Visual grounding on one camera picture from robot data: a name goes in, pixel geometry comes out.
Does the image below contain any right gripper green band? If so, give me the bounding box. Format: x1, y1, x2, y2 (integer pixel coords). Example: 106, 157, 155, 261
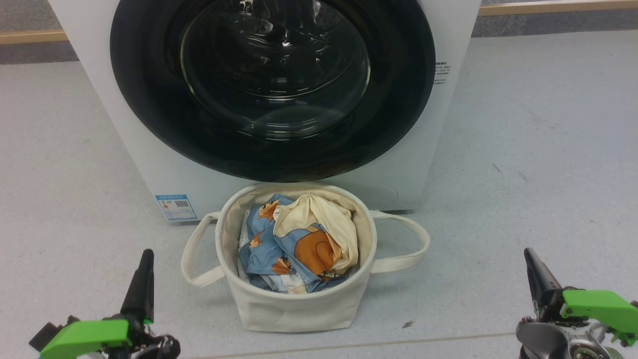
516, 248, 638, 359

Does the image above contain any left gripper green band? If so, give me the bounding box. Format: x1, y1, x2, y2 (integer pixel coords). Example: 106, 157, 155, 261
39, 249, 181, 359

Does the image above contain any blue cartoon print garment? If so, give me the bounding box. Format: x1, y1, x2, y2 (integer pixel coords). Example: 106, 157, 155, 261
238, 194, 349, 294

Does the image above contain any washing machine door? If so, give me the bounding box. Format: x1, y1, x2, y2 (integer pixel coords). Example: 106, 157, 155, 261
110, 0, 437, 183

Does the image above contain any pale yellow garment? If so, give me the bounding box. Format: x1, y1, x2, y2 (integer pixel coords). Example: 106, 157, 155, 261
273, 193, 359, 276

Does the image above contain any white front-load washing machine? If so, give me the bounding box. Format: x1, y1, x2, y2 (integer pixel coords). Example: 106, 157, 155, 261
48, 0, 481, 222

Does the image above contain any blue energy label sticker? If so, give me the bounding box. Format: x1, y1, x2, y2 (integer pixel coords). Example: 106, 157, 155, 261
155, 194, 198, 221

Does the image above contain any cream fabric laundry basket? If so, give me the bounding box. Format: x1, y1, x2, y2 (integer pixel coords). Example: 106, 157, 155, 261
180, 183, 431, 333

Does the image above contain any white oval filter cover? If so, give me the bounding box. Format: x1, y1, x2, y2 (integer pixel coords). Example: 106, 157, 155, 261
344, 185, 399, 211

